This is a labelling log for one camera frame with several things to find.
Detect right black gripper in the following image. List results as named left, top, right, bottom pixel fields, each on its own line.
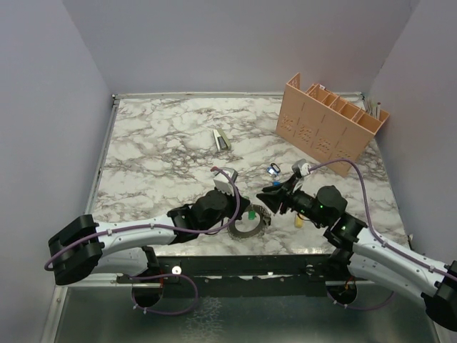
left=256, top=174, right=328, bottom=227

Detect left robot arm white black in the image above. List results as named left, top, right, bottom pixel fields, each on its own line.
left=44, top=189, right=251, bottom=286

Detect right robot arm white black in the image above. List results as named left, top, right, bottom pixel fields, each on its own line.
left=257, top=177, right=456, bottom=331

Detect yellow pink marker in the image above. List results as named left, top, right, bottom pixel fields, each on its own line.
left=294, top=214, right=303, bottom=228

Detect beige stapler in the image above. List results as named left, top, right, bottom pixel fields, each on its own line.
left=213, top=129, right=231, bottom=151

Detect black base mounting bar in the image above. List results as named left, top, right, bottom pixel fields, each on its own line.
left=117, top=255, right=372, bottom=297

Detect peach compartment organizer box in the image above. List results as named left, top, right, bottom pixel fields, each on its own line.
left=276, top=73, right=390, bottom=163

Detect pens behind organizer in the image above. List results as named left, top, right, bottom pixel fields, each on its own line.
left=364, top=99, right=381, bottom=120

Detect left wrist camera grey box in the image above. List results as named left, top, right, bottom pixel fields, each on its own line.
left=213, top=168, right=238, bottom=196

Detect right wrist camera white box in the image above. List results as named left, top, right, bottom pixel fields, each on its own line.
left=291, top=159, right=311, bottom=179

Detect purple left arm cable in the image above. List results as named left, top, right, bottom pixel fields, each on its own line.
left=43, top=166, right=242, bottom=272

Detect aluminium table frame rail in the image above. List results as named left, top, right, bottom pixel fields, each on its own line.
left=84, top=94, right=120, bottom=214

